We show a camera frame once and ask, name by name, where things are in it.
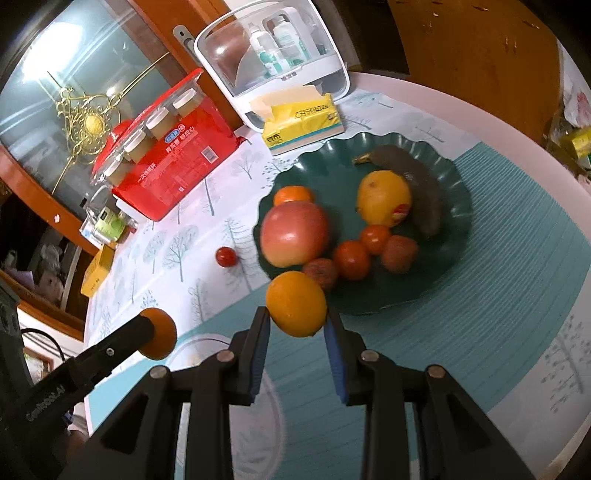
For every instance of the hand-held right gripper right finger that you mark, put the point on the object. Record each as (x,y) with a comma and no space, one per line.
(333,364)

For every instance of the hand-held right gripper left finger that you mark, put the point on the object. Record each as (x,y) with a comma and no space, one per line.
(261,364)

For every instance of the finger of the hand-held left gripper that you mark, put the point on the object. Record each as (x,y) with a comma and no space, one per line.
(120,344)

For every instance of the small yellow-orange citrus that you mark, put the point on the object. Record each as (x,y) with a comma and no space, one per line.
(296,302)

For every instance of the dark red lychee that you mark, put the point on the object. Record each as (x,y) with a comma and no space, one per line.
(399,253)
(322,273)

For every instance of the red tomato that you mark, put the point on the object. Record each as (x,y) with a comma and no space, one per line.
(375,238)
(352,259)

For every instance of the dark green scalloped plate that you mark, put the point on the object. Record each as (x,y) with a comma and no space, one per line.
(415,286)

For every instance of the red apple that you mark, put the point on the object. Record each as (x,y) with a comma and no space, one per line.
(294,233)

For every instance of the large yellow orange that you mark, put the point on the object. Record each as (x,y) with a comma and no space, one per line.
(383,197)

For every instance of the yellow cardboard box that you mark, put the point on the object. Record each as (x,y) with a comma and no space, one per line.
(97,272)

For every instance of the small cherry tomato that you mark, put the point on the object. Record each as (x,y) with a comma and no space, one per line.
(226,256)

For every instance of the printed tree pattern tablecloth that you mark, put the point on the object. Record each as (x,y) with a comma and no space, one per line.
(485,277)

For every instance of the red paper cup package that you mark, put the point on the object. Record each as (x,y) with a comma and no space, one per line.
(184,170)

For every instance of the overripe dark banana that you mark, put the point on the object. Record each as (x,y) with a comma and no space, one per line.
(425,194)

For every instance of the gold metal ornament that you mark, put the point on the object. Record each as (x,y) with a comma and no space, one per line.
(94,123)

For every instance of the yellow tissue pack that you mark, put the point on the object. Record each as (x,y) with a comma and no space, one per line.
(304,124)

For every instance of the wooden framed glass door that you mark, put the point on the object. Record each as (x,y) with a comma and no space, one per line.
(46,69)

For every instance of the white clear-lid storage box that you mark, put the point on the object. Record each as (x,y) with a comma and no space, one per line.
(286,81)

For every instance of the teal label bottle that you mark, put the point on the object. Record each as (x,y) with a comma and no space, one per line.
(265,53)

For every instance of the white medicine bottle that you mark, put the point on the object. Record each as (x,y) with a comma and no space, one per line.
(288,39)

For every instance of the yellow green plastic bag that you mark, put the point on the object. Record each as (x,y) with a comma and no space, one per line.
(581,145)

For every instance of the brown wooden cabinet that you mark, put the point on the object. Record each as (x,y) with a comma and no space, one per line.
(461,46)

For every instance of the white plastic bag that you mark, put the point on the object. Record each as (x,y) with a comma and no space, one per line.
(577,108)

